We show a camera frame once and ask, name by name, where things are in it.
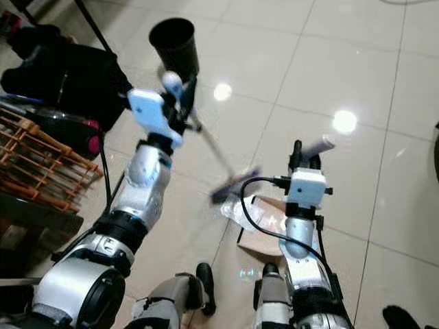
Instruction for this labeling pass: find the black waste bin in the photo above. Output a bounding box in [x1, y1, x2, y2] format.
[148, 17, 200, 78]

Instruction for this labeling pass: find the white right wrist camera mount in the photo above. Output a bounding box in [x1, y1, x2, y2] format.
[287, 169, 328, 209]

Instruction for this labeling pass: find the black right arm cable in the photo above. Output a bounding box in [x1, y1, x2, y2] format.
[239, 176, 335, 278]

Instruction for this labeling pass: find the robot right leg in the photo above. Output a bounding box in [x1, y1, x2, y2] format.
[253, 263, 294, 329]

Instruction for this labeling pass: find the black shoe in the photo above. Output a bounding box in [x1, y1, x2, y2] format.
[382, 304, 427, 329]

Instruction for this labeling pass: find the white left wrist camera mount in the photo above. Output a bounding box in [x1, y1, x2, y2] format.
[128, 87, 183, 147]

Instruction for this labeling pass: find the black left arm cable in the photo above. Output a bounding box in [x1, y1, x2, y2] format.
[99, 143, 112, 206]

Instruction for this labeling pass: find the broom with metal handle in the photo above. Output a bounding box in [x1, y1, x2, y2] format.
[162, 70, 262, 205]

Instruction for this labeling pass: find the orange wooden rack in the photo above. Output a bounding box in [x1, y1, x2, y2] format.
[0, 108, 101, 214]

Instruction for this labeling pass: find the black stand pole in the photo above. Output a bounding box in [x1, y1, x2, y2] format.
[73, 0, 115, 55]

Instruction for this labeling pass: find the black and red vacuum cleaner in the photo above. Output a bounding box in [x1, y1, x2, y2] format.
[33, 104, 102, 157]

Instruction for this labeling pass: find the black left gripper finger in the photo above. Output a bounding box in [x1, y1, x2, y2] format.
[180, 76, 198, 113]

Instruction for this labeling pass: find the small red and black item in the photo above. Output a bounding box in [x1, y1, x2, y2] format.
[2, 10, 23, 36]

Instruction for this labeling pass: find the clear crumpled plastic bottle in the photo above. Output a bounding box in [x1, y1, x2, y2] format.
[220, 197, 263, 228]

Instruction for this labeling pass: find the robot leg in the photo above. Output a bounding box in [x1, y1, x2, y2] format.
[132, 262, 217, 329]
[253, 263, 294, 329]

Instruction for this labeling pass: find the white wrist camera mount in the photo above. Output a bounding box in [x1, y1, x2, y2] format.
[128, 87, 183, 147]
[287, 169, 328, 209]

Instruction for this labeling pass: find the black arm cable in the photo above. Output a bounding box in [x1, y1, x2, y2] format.
[239, 176, 335, 278]
[99, 143, 112, 206]

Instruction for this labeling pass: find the black fabric bag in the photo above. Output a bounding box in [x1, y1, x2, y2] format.
[0, 25, 132, 132]

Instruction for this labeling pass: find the dark low table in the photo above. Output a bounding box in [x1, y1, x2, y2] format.
[0, 191, 53, 239]

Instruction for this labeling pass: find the robot left leg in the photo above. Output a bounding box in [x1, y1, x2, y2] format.
[132, 262, 217, 329]

